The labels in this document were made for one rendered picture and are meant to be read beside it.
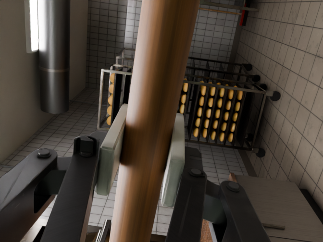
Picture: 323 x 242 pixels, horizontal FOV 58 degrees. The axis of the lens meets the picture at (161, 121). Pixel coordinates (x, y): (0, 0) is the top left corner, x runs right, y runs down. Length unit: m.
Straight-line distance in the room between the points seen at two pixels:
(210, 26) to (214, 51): 0.42
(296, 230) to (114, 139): 1.79
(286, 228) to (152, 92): 1.76
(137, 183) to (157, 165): 0.02
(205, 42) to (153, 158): 5.06
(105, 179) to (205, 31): 5.07
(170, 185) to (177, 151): 0.02
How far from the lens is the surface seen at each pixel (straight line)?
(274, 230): 1.84
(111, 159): 0.15
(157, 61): 0.15
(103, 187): 0.16
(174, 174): 0.15
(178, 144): 0.17
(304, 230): 1.94
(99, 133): 0.18
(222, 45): 5.26
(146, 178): 0.18
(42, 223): 2.47
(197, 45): 5.22
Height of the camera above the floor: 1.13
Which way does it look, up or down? level
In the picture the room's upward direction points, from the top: 82 degrees counter-clockwise
